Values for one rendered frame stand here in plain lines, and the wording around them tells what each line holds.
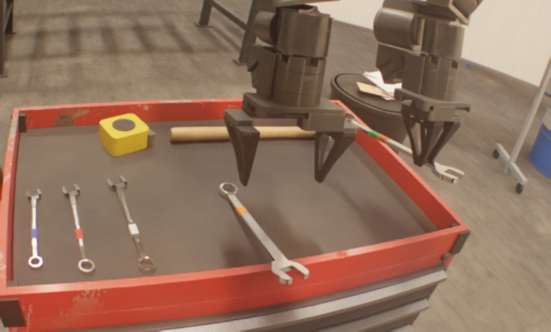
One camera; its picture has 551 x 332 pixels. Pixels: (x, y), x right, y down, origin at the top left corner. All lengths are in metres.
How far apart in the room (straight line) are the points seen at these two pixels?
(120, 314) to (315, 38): 0.39
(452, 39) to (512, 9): 2.60
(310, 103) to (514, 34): 2.79
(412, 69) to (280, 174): 0.33
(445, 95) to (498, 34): 2.58
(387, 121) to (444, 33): 1.50
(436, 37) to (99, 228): 0.52
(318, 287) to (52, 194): 0.42
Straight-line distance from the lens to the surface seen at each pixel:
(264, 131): 0.92
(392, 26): 0.64
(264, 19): 0.58
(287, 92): 0.52
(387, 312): 0.81
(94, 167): 0.79
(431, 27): 0.61
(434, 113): 0.60
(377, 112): 2.04
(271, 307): 0.64
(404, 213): 0.85
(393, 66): 0.68
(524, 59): 3.35
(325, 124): 0.54
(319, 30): 0.51
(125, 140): 0.81
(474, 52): 3.15
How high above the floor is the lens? 1.34
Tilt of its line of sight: 31 degrees down
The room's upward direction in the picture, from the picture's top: 15 degrees clockwise
